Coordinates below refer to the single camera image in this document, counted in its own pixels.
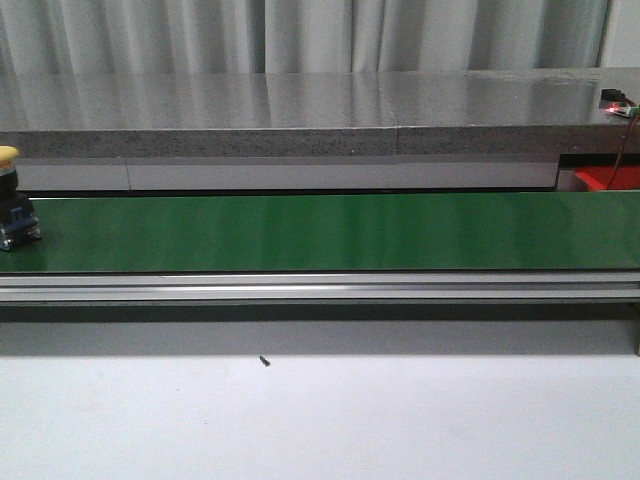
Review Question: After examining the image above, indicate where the aluminium conveyor frame rail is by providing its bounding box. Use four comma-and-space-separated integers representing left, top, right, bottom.
1, 271, 639, 303

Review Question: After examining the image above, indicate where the white curtain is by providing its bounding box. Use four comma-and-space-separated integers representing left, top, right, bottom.
1, 1, 610, 74

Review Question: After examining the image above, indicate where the small green circuit board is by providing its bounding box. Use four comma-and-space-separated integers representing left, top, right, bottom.
599, 88, 639, 119

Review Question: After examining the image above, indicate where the yellow mushroom push button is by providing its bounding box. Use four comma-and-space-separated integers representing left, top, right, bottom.
1, 145, 41, 251

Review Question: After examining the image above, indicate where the grey stone counter slab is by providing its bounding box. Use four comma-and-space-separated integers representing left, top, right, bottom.
1, 68, 639, 158

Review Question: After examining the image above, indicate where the green conveyor belt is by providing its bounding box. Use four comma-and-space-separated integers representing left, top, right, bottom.
1, 191, 639, 274

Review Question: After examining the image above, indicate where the red black wire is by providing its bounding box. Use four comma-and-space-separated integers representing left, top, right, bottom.
606, 112, 640, 191

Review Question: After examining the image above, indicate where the red plastic tray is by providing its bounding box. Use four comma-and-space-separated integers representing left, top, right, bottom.
575, 166, 640, 192

